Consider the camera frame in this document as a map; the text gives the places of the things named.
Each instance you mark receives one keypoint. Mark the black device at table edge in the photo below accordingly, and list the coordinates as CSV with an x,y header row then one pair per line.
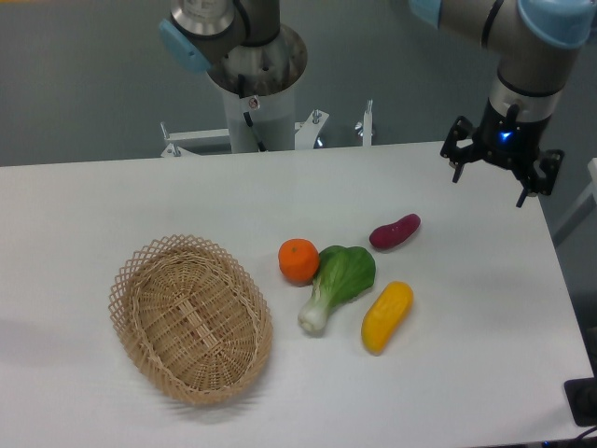
x,y
581,396

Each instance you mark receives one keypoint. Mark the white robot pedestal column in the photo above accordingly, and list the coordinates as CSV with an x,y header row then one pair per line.
x,y
258,85

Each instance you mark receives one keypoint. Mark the white frame at right edge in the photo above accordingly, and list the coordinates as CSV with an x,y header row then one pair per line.
x,y
578,211

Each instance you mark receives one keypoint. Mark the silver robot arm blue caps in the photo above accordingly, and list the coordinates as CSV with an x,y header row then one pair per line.
x,y
537,42

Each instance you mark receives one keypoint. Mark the purple sweet potato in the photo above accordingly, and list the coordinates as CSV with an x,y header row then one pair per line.
x,y
394,234

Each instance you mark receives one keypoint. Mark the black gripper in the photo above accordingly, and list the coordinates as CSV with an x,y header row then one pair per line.
x,y
508,135

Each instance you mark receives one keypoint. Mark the orange tangerine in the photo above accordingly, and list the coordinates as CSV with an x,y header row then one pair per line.
x,y
298,260

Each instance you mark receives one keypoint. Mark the white metal base frame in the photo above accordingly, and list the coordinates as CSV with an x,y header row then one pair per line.
x,y
306,135

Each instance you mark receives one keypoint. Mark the green bok choy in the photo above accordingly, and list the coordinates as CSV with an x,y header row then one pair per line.
x,y
343,274

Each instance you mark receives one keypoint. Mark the woven wicker basket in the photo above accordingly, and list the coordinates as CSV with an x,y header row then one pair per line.
x,y
191,319

